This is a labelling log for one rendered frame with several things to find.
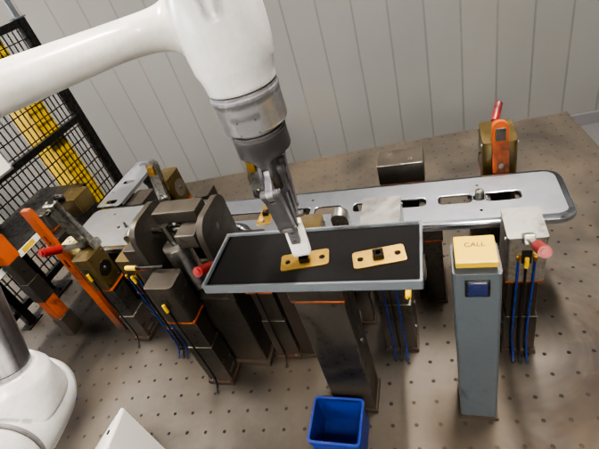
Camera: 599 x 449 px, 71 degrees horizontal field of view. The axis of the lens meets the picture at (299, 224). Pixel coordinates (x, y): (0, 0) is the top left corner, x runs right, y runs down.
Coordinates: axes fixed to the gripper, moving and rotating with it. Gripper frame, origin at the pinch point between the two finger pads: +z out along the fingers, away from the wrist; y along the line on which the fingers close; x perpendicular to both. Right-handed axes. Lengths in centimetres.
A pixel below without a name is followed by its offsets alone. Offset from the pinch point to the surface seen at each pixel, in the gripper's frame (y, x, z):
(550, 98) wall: -214, 128, 99
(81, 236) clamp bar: -29, -63, 11
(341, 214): -18.3, 5.7, 10.8
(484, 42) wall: -216, 89, 54
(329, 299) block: 3.5, 2.7, 12.0
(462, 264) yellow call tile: 5.9, 24.2, 5.5
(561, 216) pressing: -18, 49, 21
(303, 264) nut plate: 1.1, -0.2, 5.0
